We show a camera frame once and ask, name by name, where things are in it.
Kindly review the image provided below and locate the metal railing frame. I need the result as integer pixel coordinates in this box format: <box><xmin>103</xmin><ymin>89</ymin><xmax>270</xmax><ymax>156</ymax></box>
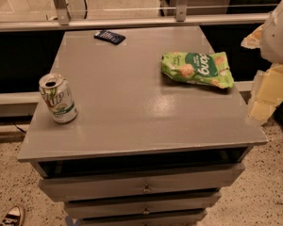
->
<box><xmin>0</xmin><ymin>0</ymin><xmax>280</xmax><ymax>32</ymax></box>

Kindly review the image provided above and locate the middle grey drawer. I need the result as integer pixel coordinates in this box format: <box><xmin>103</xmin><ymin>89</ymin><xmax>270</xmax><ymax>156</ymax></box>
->
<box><xmin>65</xmin><ymin>191</ymin><xmax>221</xmax><ymax>218</ymax></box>

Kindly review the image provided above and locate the green rice chip bag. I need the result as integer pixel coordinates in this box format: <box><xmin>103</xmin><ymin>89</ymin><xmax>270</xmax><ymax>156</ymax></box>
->
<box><xmin>161</xmin><ymin>52</ymin><xmax>234</xmax><ymax>89</ymax></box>

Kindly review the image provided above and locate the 7up soda can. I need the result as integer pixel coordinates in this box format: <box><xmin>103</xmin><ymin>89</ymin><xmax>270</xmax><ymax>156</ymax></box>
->
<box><xmin>39</xmin><ymin>73</ymin><xmax>77</xmax><ymax>123</ymax></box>

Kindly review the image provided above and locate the dark blue snack packet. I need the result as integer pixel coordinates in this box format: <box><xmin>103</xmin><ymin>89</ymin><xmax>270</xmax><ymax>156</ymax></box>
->
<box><xmin>93</xmin><ymin>30</ymin><xmax>125</xmax><ymax>45</ymax></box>

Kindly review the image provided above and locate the top grey drawer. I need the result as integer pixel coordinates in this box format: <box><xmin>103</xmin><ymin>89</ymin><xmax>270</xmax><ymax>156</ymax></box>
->
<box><xmin>40</xmin><ymin>163</ymin><xmax>244</xmax><ymax>202</ymax></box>

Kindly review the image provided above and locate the grey drawer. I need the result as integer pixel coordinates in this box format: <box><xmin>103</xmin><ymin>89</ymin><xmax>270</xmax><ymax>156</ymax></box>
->
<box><xmin>65</xmin><ymin>191</ymin><xmax>221</xmax><ymax>218</ymax></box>
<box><xmin>81</xmin><ymin>210</ymin><xmax>207</xmax><ymax>226</ymax></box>
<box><xmin>40</xmin><ymin>163</ymin><xmax>244</xmax><ymax>202</ymax></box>

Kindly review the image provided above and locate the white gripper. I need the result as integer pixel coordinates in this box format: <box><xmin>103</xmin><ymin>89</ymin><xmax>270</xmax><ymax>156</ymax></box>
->
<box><xmin>241</xmin><ymin>0</ymin><xmax>283</xmax><ymax>122</ymax></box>

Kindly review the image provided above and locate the bottom grey drawer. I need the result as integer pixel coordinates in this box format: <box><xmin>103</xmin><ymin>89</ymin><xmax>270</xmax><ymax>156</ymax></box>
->
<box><xmin>81</xmin><ymin>210</ymin><xmax>207</xmax><ymax>226</ymax></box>

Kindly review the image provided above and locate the grey drawer cabinet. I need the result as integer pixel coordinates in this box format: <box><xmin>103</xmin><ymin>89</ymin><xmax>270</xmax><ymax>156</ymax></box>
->
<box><xmin>16</xmin><ymin>25</ymin><xmax>269</xmax><ymax>226</ymax></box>

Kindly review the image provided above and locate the black and white sneaker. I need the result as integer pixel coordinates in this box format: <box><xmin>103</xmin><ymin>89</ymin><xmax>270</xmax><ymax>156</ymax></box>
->
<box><xmin>0</xmin><ymin>205</ymin><xmax>25</xmax><ymax>226</ymax></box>

